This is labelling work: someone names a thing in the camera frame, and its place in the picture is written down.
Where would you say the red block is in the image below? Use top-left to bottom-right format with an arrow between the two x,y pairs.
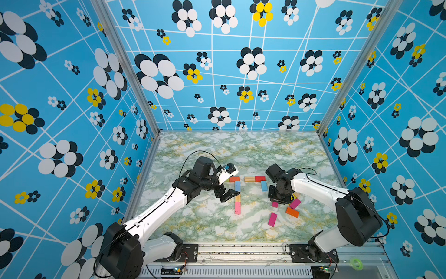
254,176 -> 266,182

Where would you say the aluminium frame post right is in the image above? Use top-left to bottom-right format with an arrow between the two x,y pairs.
317,0 -> 404,139

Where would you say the small light blue block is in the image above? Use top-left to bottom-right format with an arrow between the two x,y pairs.
261,181 -> 268,192

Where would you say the orange block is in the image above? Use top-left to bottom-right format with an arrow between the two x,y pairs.
286,207 -> 300,218

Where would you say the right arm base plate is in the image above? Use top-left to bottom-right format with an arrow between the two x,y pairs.
285,244 -> 339,265

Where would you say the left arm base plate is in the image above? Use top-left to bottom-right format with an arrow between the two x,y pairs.
154,244 -> 199,263

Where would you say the pink block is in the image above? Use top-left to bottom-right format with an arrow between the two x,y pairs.
235,202 -> 241,215

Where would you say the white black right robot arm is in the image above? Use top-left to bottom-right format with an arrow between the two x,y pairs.
266,164 -> 385,262

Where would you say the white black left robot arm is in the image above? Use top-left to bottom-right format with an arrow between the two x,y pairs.
94,156 -> 240,279

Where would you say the green tape roll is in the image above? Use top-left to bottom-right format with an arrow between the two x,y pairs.
350,258 -> 364,271

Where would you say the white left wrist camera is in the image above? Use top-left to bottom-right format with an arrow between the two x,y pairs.
217,163 -> 239,185

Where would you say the orange-red block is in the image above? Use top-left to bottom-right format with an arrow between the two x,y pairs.
229,177 -> 240,183

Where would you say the aluminium frame post left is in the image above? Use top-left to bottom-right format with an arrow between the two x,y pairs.
91,0 -> 160,138

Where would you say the aluminium frame post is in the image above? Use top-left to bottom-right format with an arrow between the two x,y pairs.
91,0 -> 160,138
317,0 -> 404,139

